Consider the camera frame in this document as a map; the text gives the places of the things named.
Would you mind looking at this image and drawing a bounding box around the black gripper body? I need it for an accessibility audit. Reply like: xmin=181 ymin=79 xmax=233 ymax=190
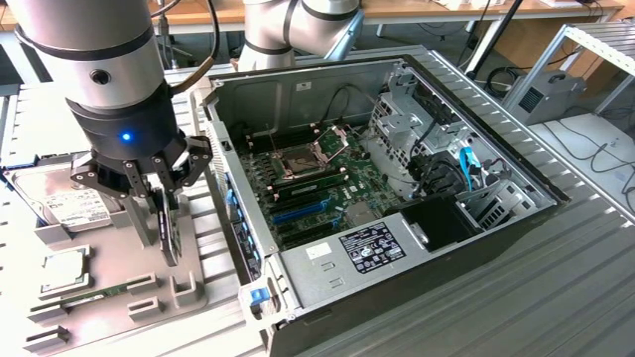
xmin=65 ymin=81 xmax=188 ymax=176

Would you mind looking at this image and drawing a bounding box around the black graphics card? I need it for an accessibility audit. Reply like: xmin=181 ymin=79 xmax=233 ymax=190
xmin=148 ymin=185 xmax=184 ymax=268

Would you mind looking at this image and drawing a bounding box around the silver hard disk drive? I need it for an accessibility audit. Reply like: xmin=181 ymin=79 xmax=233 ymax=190
xmin=9 ymin=165 xmax=124 ymax=234

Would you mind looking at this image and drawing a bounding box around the CPU socket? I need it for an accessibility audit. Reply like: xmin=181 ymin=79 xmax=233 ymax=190
xmin=269 ymin=146 xmax=329 ymax=180

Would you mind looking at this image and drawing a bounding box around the installed RAM stick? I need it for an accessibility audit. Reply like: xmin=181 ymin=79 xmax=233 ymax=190
xmin=273 ymin=173 xmax=349 ymax=200

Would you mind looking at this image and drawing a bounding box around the grey parts rack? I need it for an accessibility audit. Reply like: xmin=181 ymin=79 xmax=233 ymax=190
xmin=21 ymin=185 xmax=210 ymax=354

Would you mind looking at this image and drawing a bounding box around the blue expansion slot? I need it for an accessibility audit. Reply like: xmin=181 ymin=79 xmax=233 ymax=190
xmin=269 ymin=202 xmax=324 ymax=225

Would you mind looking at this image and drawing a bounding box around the silver CPU chip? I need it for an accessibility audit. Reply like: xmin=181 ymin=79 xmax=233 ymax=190
xmin=38 ymin=254 xmax=86 ymax=294

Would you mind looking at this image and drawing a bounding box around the black expansion slot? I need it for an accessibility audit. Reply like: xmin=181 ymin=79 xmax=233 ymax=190
xmin=276 ymin=219 xmax=332 ymax=236
xmin=280 ymin=228 xmax=341 ymax=247

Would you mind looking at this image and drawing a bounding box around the metal socket cover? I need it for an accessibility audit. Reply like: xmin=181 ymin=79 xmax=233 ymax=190
xmin=309 ymin=124 xmax=357 ymax=165

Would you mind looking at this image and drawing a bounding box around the green loose RAM stick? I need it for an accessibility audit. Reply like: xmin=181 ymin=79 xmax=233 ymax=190
xmin=57 ymin=283 xmax=133 ymax=309

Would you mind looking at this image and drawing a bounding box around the green motherboard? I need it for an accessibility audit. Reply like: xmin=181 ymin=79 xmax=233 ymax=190
xmin=236 ymin=124 xmax=404 ymax=251

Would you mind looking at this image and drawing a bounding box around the silver chipset heatsink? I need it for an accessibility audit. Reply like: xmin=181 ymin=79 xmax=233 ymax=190
xmin=344 ymin=203 xmax=381 ymax=227

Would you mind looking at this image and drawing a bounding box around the silver power supply unit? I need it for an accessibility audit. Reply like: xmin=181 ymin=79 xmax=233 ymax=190
xmin=266 ymin=213 xmax=433 ymax=321

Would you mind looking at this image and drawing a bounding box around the silver drive cage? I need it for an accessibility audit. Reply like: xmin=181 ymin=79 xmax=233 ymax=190
xmin=369 ymin=62 xmax=471 ymax=200

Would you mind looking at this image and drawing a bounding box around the long wooden desk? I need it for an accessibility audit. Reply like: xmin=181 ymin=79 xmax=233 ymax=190
xmin=361 ymin=0 xmax=627 ymax=71

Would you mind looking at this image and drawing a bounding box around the silver disk bay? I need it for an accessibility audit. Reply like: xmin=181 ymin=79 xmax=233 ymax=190
xmin=455 ymin=179 xmax=540 ymax=234

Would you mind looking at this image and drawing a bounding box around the black open PC case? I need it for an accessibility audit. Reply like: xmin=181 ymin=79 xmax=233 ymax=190
xmin=188 ymin=54 xmax=571 ymax=357

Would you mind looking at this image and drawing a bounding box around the black tripod pole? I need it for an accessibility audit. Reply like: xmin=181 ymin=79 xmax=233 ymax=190
xmin=464 ymin=0 xmax=525 ymax=81

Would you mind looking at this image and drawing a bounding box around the grey control box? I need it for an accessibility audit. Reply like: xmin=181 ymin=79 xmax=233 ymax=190
xmin=515 ymin=69 xmax=591 ymax=126

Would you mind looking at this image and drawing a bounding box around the black camera cable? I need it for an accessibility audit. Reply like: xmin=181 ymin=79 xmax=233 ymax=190
xmin=168 ymin=0 xmax=222 ymax=92

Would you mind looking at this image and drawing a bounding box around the thin black looped wire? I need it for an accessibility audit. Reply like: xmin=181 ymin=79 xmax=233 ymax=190
xmin=324 ymin=86 xmax=373 ymax=130

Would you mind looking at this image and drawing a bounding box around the black wire bundle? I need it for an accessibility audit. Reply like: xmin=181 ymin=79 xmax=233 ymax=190
xmin=409 ymin=153 xmax=471 ymax=199

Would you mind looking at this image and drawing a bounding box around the blue wire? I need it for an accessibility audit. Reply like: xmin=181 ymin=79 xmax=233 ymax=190
xmin=459 ymin=146 xmax=481 ymax=193

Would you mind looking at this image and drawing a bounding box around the aluminium frame table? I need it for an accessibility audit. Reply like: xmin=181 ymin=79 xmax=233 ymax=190
xmin=500 ymin=20 xmax=635 ymax=224

